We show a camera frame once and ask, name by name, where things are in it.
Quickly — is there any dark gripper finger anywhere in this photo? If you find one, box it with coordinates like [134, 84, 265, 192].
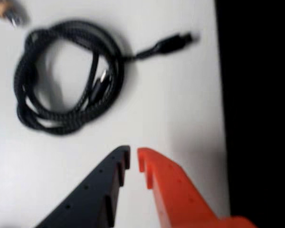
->
[34, 145, 131, 228]

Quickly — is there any coiled black usb cable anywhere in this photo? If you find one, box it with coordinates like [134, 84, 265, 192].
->
[13, 20, 193, 136]

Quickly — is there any black fabric bag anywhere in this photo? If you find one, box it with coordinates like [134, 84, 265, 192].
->
[215, 0, 285, 228]

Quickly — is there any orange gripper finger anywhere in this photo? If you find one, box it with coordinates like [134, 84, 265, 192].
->
[137, 147, 257, 228]

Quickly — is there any wooden handle tool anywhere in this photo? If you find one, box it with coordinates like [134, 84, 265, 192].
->
[0, 0, 29, 27]

